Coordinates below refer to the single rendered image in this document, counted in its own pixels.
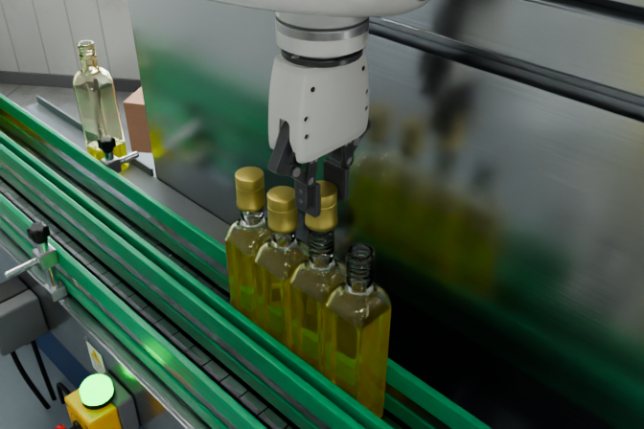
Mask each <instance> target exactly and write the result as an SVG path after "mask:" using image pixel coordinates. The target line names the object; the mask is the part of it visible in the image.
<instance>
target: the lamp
mask: <svg viewBox="0 0 644 429"><path fill-rule="evenodd" d="M114 396H115V391H114V387H113V385H112V382H111V380H110V378H109V377H107V376H106V375H103V374H93V375H90V376H88V377H87V378H86V379H84V381H83V382H82V383H81V385H80V400H81V403H82V405H83V406H84V407H85V408H87V409H90V410H98V409H101V408H103V407H105V406H107V405H108V404H109V403H110V402H111V401H112V400H113V398H114Z"/></svg>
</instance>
